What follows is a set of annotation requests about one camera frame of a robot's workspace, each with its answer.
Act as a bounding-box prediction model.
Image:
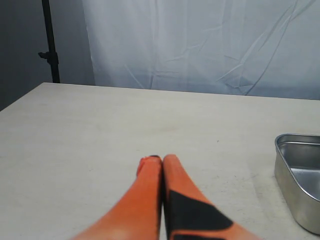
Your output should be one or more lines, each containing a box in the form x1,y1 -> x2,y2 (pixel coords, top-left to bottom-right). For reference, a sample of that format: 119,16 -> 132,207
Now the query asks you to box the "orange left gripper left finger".
73,155 -> 162,240

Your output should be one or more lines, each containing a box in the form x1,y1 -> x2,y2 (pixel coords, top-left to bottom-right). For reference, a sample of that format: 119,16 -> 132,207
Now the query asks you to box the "black light stand pole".
38,0 -> 61,84

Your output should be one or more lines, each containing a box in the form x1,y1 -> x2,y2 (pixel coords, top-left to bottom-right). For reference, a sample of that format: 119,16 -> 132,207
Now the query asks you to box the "stainless steel lunch box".
274,133 -> 320,235

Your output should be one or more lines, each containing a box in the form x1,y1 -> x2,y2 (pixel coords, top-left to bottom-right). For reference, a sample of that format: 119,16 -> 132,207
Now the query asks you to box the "blue-grey backdrop cloth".
82,0 -> 320,100

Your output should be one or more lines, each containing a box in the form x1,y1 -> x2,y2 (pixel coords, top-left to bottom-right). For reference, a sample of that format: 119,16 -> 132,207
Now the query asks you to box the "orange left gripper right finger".
162,154 -> 258,240

